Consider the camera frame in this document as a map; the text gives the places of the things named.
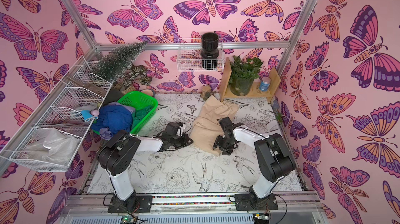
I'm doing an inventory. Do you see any clear plastic bag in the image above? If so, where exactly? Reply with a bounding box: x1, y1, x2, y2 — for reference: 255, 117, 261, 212
21, 128, 80, 166

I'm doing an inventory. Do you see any small white wire basket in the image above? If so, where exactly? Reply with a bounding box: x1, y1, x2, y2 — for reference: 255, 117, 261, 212
176, 37, 225, 72

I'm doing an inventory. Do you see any pink bowl with grey rim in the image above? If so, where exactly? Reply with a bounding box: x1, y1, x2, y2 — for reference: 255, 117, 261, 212
141, 89, 156, 97

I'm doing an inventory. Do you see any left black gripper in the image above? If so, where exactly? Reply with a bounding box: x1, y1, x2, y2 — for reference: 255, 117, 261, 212
171, 134, 195, 149

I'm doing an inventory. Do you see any striped leaf plant in basket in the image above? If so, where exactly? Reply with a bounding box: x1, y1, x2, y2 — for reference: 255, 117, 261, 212
114, 65, 152, 94

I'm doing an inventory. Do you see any green potted plant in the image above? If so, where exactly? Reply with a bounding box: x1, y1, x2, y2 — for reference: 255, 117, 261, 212
229, 56, 264, 96

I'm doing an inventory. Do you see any lilac t-shirt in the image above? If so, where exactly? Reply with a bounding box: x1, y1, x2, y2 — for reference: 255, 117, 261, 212
99, 102, 135, 140

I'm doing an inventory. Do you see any white wire wall shelf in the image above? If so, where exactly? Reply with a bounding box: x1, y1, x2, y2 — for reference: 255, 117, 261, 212
1, 58, 111, 172

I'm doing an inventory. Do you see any blue t-shirt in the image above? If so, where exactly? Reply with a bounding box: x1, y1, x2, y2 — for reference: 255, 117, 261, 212
91, 105, 133, 134

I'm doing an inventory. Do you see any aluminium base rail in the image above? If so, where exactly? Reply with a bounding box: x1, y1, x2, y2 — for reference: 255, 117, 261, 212
59, 191, 329, 224

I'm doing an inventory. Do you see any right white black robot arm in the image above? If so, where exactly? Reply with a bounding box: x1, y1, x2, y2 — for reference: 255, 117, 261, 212
213, 117, 296, 211

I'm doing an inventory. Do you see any beige t-shirt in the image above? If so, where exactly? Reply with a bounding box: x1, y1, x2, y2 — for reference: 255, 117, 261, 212
189, 95, 239, 156

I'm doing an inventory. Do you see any frosted miniature christmas tree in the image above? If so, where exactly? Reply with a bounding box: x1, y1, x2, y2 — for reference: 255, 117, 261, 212
92, 42, 147, 82

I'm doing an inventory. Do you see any black ribbed vase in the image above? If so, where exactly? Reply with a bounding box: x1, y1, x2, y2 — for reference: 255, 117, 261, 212
201, 32, 219, 70

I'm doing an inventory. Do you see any green plastic laundry basket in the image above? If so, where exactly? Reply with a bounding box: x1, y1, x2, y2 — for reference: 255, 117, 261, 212
93, 91, 158, 135

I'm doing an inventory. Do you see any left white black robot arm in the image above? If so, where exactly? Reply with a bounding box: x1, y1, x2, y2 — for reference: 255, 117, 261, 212
96, 123, 194, 215

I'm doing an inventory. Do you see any blue and pink toy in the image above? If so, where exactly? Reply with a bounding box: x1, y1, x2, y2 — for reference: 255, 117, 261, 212
76, 105, 100, 123

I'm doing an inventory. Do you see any blue tin can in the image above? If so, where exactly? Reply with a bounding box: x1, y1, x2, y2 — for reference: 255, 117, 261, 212
259, 77, 271, 92

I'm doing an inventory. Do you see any dark green t-shirt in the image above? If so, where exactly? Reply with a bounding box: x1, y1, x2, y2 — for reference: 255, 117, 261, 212
131, 105, 154, 130

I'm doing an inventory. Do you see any small tree stump ornament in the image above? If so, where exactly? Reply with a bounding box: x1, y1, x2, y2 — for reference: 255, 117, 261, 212
201, 84, 214, 101

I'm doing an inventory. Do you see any wooden corner shelf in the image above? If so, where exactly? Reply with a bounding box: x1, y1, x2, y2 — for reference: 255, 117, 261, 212
219, 57, 281, 103

